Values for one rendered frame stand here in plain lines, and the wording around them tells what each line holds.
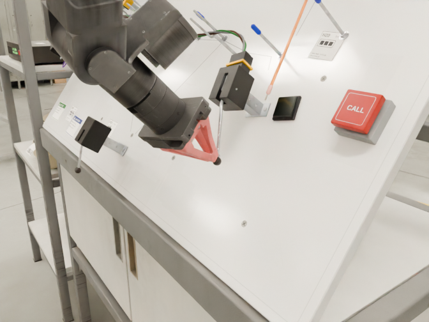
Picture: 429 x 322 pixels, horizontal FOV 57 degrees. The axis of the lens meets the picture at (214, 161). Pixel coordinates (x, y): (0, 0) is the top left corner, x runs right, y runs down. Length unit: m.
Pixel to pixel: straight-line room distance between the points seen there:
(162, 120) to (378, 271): 0.48
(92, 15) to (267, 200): 0.34
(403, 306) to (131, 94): 0.52
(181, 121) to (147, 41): 0.11
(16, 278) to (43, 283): 0.15
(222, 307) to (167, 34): 0.37
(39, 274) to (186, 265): 1.66
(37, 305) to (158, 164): 1.37
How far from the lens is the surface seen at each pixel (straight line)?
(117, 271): 1.15
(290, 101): 0.62
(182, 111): 0.52
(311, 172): 0.55
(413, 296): 0.74
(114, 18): 0.41
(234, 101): 0.60
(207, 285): 0.61
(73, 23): 0.40
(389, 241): 0.88
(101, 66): 0.42
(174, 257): 0.68
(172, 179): 0.74
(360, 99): 0.53
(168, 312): 0.89
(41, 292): 2.13
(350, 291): 0.72
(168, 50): 0.48
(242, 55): 0.64
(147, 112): 0.50
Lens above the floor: 1.22
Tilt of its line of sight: 20 degrees down
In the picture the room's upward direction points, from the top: straight up
